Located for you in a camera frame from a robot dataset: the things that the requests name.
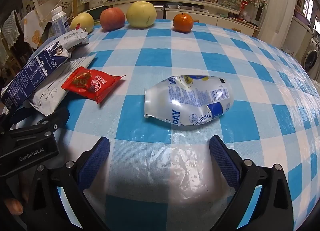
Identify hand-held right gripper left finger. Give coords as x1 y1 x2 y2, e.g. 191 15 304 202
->
24 136 112 231

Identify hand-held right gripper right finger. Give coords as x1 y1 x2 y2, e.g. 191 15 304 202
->
209 134 295 231

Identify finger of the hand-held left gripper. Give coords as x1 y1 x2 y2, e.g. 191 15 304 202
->
10 107 70 137

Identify grey printed snack packet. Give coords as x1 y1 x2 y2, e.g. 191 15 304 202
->
28 53 98 117

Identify person's left hand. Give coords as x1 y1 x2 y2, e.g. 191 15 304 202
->
0 171 30 218

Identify dark blue milk carton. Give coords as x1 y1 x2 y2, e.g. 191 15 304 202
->
0 41 72 115

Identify matte red snack packet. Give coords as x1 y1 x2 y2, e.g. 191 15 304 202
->
61 66 126 104

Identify silver white wrapper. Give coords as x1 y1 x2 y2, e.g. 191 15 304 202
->
49 27 90 52

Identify orange print white tablecloth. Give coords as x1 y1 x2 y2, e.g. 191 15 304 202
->
21 8 54 48

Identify white blue milk bottle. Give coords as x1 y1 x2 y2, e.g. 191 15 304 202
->
49 6 72 38

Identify dark wooden chair lace cover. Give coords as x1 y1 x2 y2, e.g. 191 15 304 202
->
1 9 23 71

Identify yellow apple left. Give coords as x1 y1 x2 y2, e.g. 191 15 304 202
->
70 12 95 33

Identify yellow apple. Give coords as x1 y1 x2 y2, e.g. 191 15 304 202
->
70 12 95 33
126 1 157 29

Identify red apple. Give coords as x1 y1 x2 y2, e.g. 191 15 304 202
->
100 7 125 31

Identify blue white checked tablecloth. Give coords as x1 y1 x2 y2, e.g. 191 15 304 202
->
5 18 320 231

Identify silver washing machine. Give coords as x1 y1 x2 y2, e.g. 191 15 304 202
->
299 31 320 72

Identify yellow apple right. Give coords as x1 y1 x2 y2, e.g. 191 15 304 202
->
126 1 157 29

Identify white low cabinet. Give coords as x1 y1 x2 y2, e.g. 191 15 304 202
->
87 0 260 37

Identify orange tangerine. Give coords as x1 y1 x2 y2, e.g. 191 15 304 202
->
172 13 194 33

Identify white curtain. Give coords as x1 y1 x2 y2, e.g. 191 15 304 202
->
259 0 300 48

